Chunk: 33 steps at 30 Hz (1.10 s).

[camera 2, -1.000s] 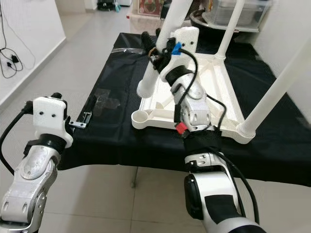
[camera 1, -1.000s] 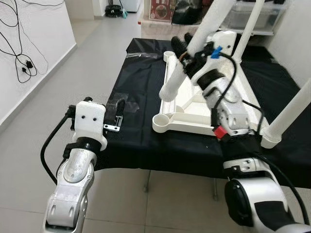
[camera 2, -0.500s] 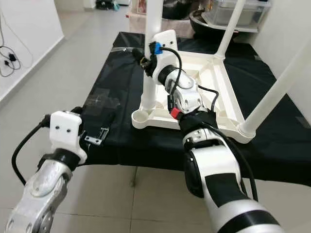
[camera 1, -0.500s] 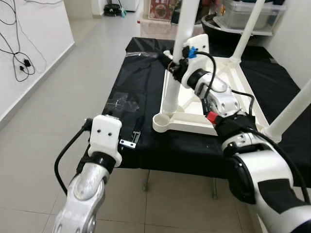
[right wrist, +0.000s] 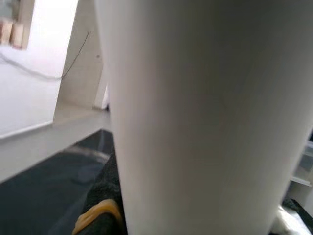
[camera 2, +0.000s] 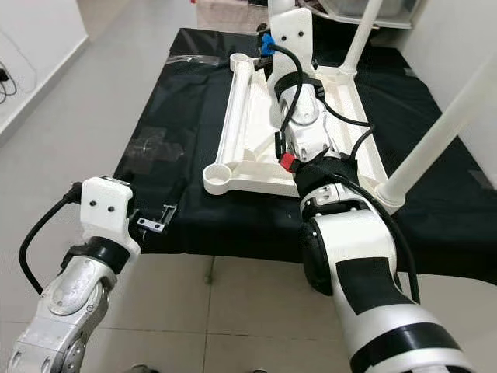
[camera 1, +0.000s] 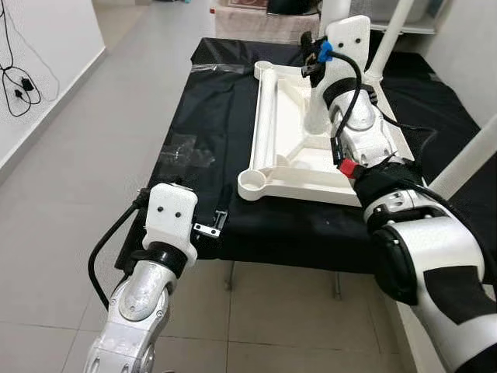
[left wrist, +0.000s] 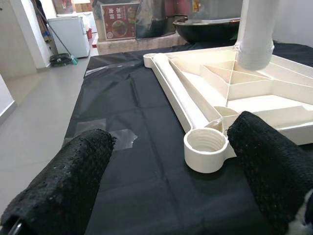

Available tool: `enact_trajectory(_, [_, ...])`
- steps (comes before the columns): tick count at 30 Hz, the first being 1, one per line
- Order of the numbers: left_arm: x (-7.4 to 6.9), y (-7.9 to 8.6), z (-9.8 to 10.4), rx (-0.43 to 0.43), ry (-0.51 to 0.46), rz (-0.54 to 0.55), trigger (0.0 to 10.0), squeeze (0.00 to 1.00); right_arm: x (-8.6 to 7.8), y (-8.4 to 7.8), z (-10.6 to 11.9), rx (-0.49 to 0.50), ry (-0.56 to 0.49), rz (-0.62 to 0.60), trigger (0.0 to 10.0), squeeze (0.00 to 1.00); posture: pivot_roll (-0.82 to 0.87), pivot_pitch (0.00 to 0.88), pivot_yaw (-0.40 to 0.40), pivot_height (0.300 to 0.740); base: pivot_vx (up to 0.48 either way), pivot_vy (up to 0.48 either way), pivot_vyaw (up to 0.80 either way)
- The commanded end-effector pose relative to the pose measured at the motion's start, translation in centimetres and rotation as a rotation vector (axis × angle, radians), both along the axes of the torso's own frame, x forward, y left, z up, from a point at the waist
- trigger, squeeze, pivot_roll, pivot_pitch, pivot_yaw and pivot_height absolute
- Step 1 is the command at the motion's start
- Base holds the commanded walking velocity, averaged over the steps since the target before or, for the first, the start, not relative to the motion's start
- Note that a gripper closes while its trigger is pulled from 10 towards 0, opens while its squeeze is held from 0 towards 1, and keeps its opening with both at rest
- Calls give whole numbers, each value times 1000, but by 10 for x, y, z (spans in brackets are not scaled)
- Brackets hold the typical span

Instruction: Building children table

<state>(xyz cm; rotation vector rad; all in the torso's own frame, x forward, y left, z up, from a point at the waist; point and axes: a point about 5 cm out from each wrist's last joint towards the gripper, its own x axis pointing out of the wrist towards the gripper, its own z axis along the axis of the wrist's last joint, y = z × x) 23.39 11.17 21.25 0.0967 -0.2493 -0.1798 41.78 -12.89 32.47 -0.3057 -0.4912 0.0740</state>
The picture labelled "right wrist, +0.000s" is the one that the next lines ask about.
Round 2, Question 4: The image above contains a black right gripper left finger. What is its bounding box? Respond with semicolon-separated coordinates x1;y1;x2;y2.
72;146;126;235

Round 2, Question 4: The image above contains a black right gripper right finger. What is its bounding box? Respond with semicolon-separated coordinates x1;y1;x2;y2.
278;197;309;221

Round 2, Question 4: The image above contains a white plastic table leg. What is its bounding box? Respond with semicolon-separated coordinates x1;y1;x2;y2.
94;0;313;235

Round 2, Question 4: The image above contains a black table cloth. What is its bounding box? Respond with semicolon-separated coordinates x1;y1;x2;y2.
0;129;116;235

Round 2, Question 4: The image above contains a black wall cable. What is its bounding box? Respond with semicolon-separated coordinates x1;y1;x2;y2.
0;30;91;80

